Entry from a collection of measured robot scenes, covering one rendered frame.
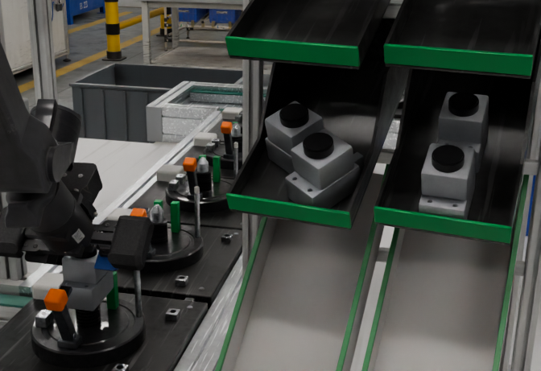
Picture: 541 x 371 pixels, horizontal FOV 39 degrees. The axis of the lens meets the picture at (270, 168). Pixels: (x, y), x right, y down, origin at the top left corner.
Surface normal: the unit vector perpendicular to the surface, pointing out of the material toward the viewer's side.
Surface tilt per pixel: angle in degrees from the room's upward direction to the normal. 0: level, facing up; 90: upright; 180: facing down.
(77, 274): 90
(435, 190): 115
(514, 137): 25
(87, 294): 90
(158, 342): 0
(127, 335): 0
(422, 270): 45
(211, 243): 0
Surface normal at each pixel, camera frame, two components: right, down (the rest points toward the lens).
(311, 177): -0.78, 0.50
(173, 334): 0.01, -0.95
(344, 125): -0.15, -0.73
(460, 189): -0.34, 0.66
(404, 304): -0.25, -0.46
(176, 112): -0.21, 0.31
